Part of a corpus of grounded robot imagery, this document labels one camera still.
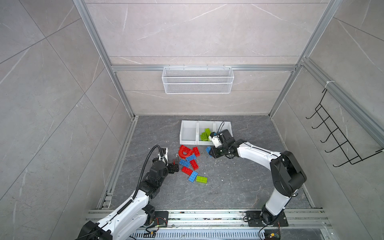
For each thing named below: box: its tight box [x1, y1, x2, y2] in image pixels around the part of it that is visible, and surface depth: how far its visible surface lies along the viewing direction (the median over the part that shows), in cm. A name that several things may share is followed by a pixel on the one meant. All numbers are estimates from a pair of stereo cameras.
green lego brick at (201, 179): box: [196, 176, 208, 184], surface depth 87 cm
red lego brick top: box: [192, 146, 201, 157], surface depth 100 cm
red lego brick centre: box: [190, 159, 199, 171], surface depth 93 cm
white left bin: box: [179, 120, 198, 145], surface depth 106 cm
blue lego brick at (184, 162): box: [179, 159, 190, 167], surface depth 94 cm
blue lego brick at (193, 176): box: [188, 170, 199, 183], surface depth 88 cm
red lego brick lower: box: [181, 166, 193, 176], surface depth 90 cm
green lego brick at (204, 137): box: [200, 132, 210, 142], surface depth 106 cm
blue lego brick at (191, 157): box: [186, 154, 197, 162], surface depth 96 cm
